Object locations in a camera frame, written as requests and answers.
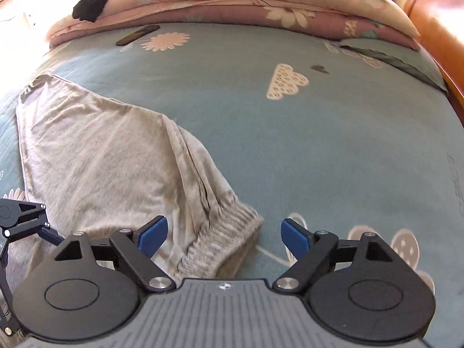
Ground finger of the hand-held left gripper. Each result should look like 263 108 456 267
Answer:
0 199 66 247

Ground black phone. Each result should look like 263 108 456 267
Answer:
116 24 161 46

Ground grey sweatpants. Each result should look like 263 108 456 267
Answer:
16 73 264 281

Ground folded pink floral quilt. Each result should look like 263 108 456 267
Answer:
45 0 421 49

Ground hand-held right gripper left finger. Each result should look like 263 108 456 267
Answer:
54 215 177 292

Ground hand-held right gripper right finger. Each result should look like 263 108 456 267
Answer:
273 217 396 292

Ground wooden bed headboard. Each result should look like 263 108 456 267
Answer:
402 0 464 117

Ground blue floral bed sheet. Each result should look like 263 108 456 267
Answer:
0 22 464 348

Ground flat teal pillow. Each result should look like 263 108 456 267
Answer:
339 37 448 91

